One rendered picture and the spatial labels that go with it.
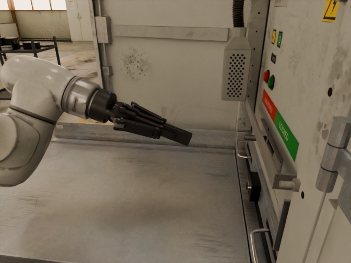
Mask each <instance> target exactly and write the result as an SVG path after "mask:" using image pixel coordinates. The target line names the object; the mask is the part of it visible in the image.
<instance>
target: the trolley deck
mask: <svg viewBox="0 0 351 263"><path fill-rule="evenodd" d="M0 253H3V254H11V255H19V256H27V257H35V258H43V259H52V260H59V261H68V262H76V263H251V262H250V255H249V248H248V240H247V233H246V229H245V221H244V214H243V207H242V200H241V192H240V185H239V178H238V171H237V164H236V156H235V154H230V153H214V152H199V151H184V150H168V149H153V148H138V147H122V146H106V145H91V144H76V143H67V142H50V143H49V146H48V148H47V150H46V152H45V154H44V156H43V158H42V160H41V162H40V164H39V165H38V167H37V168H36V170H35V171H34V173H33V174H32V175H31V176H30V177H29V178H28V179H27V180H26V181H25V182H23V183H21V184H19V185H17V186H13V187H0Z"/></svg>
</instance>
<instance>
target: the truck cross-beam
mask: <svg viewBox="0 0 351 263"><path fill-rule="evenodd" d="M247 134H248V135H252V131H247ZM247 156H251V159H248V160H249V165H250V170H251V171H252V172H257V173H258V176H259V180H260V183H261V190H260V196H259V201H258V204H259V209H260V213H261V218H262V222H263V226H264V228H267V229H270V232H269V233H265V236H266V240H267V245H268V249H269V253H270V257H271V261H272V263H276V260H277V256H278V252H279V251H276V250H273V244H274V239H275V235H276V230H277V226H278V219H277V216H276V213H275V209H274V206H273V203H272V199H271V196H270V192H269V190H268V186H267V183H266V180H265V176H264V173H263V170H262V167H261V163H260V159H259V156H258V153H257V150H256V147H255V144H254V141H250V140H248V144H247Z"/></svg>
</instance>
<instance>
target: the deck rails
mask: <svg viewBox="0 0 351 263"><path fill-rule="evenodd" d="M56 125H63V128H57V127H56ZM113 127H114V125H111V124H93V123H75V122H57V123H56V124H55V127H54V132H55V138H54V139H52V140H51V141H52V142H67V143H76V144H91V145H106V146H122V147H138V148H153V149H168V150H184V151H199V152H214V153H230V154H235V141H236V131H221V130H203V129H185V128H181V129H183V130H186V131H188V132H191V133H192V138H191V140H190V142H189V144H188V146H185V145H183V144H180V143H178V142H175V141H173V140H170V139H167V138H165V137H162V136H160V139H157V138H156V139H153V138H149V137H145V136H141V135H137V134H133V133H129V132H126V131H119V130H114V129H113ZM0 263H76V262H68V261H59V260H52V259H43V258H35V257H27V256H19V255H11V254H3V253H0Z"/></svg>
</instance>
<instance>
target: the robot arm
mask: <svg viewBox="0 0 351 263"><path fill-rule="evenodd" d="M0 80H1V82H2V84H3V86H4V87H5V88H6V90H7V91H8V92H9V93H11V102H10V105H9V108H8V109H7V111H6V113H0V187H13V186H17V185H19V184H21V183H23V182H25V181H26V180H27V179H28V178H29V177H30V176H31V175H32V174H33V173H34V171H35V170H36V168H37V167H38V165H39V164H40V162H41V160H42V158H43V156H44V154H45V152H46V150H47V148H48V146H49V143H50V141H51V138H52V135H53V131H54V127H55V124H56V123H57V121H58V120H59V118H60V116H61V115H62V114H63V113H64V112H66V113H68V114H71V115H75V116H77V117H80V118H82V119H86V120H87V119H89V118H90V119H94V120H95V121H98V122H101V123H106V122H107V121H110V122H112V123H114V127H113V129H114V130H119V131H125V132H129V133H133V134H137V135H141V136H145V137H149V138H153V139H156V138H157V139H160V136H162V137H165V138H167V139H170V140H173V141H175V142H178V143H180V144H183V145H185V146H188V144H189V142H190V140H191V138H192V133H191V132H188V131H186V130H183V129H180V128H178V127H175V126H172V125H170V124H167V123H166V121H167V120H166V119H165V118H163V117H161V116H159V115H157V114H155V113H153V112H151V111H149V110H147V109H145V108H143V107H141V106H139V105H138V104H137V103H135V102H133V101H132V102H131V104H126V103H124V102H119V101H117V99H116V94H115V93H112V92H110V91H107V90H104V89H102V88H101V86H100V85H99V84H97V83H95V82H92V81H90V80H87V79H85V78H83V77H79V76H77V75H75V74H73V73H72V72H71V71H69V70H68V69H66V68H64V67H62V66H60V65H58V64H55V63H53V62H49V61H46V60H43V59H40V58H36V57H31V56H25V55H16V56H13V57H11V58H9V59H8V60H7V61H6V62H5V63H4V65H3V66H2V68H1V71H0Z"/></svg>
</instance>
